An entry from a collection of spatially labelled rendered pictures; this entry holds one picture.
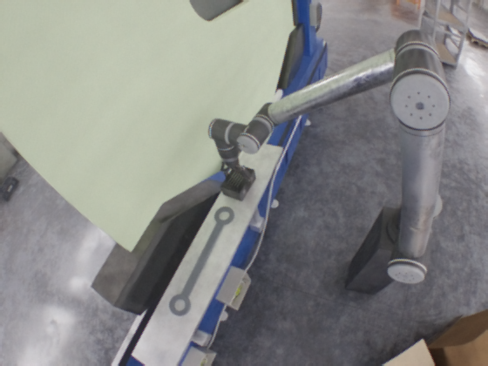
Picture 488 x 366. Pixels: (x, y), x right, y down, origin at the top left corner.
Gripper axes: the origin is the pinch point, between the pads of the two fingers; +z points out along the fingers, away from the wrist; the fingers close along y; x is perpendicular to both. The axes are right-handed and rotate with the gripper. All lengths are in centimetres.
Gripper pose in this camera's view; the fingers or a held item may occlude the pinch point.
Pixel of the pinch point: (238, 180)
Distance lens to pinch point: 146.2
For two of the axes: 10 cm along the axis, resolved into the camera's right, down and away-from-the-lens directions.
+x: 4.7, -7.5, 4.7
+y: 8.7, 2.9, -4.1
